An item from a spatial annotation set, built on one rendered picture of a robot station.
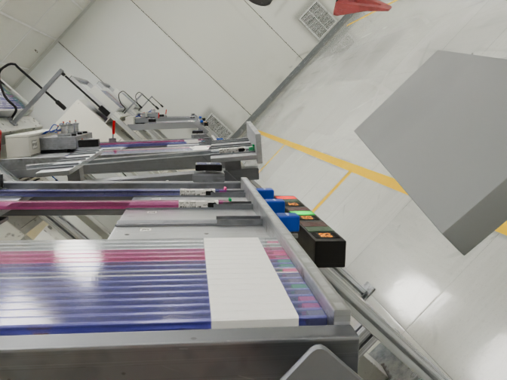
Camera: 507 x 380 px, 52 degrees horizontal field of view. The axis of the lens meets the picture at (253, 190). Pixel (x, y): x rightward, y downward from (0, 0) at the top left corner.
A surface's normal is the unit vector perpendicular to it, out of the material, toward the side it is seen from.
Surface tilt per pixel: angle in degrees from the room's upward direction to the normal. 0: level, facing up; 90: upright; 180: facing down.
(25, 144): 90
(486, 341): 0
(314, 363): 90
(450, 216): 0
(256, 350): 90
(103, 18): 90
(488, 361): 0
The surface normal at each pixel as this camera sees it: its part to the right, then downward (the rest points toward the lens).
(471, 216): -0.02, 0.29
